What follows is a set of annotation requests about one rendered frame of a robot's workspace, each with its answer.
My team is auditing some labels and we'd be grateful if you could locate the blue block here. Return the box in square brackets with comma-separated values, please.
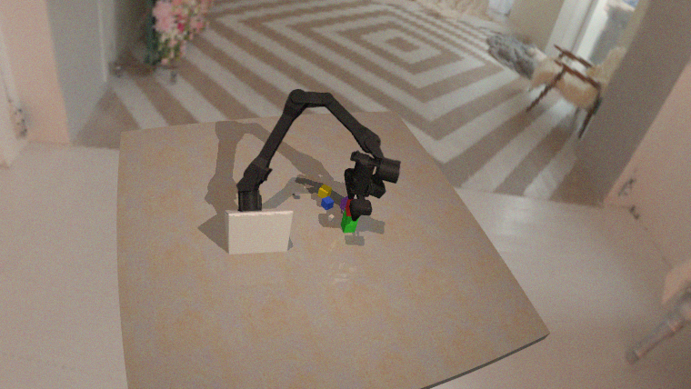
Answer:
[321, 196, 334, 210]

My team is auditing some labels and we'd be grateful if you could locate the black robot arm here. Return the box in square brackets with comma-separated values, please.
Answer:
[236, 89, 401, 212]

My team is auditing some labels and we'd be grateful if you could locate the green block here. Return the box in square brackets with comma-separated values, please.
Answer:
[341, 217, 357, 233]
[343, 210, 359, 224]

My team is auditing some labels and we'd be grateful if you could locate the yellow block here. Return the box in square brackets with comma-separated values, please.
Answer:
[317, 184, 332, 198]

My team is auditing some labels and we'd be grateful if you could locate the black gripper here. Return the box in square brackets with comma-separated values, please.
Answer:
[345, 168, 373, 222]

